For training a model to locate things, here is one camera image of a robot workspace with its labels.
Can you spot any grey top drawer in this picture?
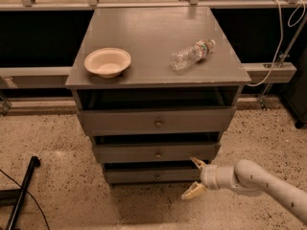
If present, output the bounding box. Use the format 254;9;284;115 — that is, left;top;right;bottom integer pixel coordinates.
77;107;236;136

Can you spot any grey drawer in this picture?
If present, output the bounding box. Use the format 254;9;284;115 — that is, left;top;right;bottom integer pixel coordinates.
92;142;221;163
104;168;201;184
77;107;236;136

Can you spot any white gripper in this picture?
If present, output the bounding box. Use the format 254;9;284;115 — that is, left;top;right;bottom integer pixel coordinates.
181;157;220;200

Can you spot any dark cabinet at right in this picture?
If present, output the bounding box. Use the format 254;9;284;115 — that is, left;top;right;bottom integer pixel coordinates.
283;49;307;128

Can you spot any clear plastic water bottle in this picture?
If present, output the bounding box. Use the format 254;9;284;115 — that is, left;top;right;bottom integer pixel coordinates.
170;39;216;71

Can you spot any grey metal railing frame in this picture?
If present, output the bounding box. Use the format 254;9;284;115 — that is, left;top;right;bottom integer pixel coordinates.
1;0;306;109

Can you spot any grey bottom drawer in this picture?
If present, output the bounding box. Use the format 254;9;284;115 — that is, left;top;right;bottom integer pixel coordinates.
104;168;201;184

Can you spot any grey middle drawer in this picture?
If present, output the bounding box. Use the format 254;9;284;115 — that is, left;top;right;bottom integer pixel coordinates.
92;142;221;163

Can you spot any black metal stand leg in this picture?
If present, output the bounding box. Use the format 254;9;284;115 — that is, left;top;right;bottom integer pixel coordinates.
0;156;40;230

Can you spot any black floor cable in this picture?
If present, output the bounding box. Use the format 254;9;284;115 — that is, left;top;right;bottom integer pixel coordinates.
0;169;51;230

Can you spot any grey wooden drawer cabinet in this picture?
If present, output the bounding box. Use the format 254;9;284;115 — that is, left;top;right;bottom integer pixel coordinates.
66;7;242;173

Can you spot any white paper bowl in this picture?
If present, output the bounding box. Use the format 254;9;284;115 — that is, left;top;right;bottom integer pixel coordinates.
84;48;131;79

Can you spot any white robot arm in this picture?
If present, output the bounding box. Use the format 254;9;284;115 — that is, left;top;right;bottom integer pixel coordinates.
181;157;307;224

